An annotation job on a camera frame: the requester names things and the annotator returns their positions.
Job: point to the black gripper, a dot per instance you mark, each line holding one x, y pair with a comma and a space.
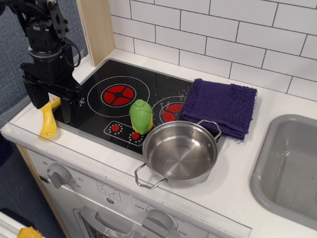
52, 72

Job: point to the stainless steel pot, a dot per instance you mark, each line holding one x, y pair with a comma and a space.
180, 153

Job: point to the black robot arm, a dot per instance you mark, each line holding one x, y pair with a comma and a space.
41, 21

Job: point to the yellow dish brush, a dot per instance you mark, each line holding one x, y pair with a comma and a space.
49, 128

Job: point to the black toy stovetop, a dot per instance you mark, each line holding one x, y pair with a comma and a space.
108, 95

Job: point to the grey timer knob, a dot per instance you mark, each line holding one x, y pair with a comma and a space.
58, 175

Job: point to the green and yellow toy corn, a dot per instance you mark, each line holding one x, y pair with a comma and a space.
141, 115

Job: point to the yellow cloth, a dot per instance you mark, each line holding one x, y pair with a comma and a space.
29, 232

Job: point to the grey oven knob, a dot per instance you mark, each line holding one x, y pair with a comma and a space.
158, 223

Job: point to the purple folded towel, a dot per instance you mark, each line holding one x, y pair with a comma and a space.
226, 106

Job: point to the grey sink basin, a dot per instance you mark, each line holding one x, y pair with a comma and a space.
284, 180

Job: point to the light wooden side post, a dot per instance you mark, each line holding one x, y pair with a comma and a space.
96, 22

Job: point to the grey oven door handle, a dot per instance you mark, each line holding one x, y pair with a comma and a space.
112, 225

